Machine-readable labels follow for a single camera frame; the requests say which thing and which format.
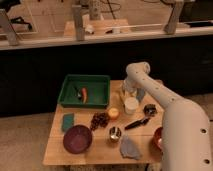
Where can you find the yellow orange fruit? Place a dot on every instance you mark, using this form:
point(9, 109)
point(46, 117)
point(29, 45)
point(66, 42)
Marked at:
point(113, 113)

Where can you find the middle wooden post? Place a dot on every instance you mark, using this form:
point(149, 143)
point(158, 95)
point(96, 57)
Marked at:
point(78, 23)

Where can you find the green sponge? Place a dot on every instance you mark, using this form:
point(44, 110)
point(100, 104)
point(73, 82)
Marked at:
point(67, 122)

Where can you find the dark green utensil in tray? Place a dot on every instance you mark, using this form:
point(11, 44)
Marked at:
point(79, 94)

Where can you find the wooden table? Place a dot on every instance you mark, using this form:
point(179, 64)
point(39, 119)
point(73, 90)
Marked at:
point(102, 150)

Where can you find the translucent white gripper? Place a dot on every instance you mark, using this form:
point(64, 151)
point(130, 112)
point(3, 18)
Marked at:
point(127, 89)

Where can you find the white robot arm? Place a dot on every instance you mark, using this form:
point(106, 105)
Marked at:
point(186, 144)

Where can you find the right wooden post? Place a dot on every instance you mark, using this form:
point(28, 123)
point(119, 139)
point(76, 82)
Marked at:
point(171, 25)

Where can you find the orange bowl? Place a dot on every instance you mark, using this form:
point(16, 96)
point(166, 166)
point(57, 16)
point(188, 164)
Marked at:
point(157, 138)

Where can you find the grey round lid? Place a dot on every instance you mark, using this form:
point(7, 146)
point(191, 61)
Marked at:
point(140, 94)

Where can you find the yellow banana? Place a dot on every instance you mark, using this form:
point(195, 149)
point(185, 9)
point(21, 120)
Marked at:
point(118, 99)

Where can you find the dark round object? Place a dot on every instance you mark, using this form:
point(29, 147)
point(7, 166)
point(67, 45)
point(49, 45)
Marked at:
point(150, 110)

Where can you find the left wooden post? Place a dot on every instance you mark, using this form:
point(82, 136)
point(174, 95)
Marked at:
point(8, 29)

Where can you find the black handled utensil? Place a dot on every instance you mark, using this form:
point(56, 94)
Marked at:
point(137, 123)

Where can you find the grey cloth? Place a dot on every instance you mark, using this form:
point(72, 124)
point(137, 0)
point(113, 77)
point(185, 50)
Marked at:
point(128, 148)

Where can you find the bunch of dark grapes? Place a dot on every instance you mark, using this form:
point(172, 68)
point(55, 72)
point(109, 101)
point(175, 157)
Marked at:
point(99, 119)

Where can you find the wooden post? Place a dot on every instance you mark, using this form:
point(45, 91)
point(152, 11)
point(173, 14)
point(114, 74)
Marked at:
point(171, 25)
point(78, 23)
point(8, 29)

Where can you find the purple bowl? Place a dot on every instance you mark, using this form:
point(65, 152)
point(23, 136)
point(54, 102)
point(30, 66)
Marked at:
point(77, 139)

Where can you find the green plastic tray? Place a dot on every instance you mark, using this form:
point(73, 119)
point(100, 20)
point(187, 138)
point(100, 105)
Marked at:
point(98, 91)

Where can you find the small metal cup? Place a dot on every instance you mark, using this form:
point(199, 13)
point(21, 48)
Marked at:
point(115, 134)

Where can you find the orange carrot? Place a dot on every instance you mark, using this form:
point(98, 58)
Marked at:
point(84, 94)

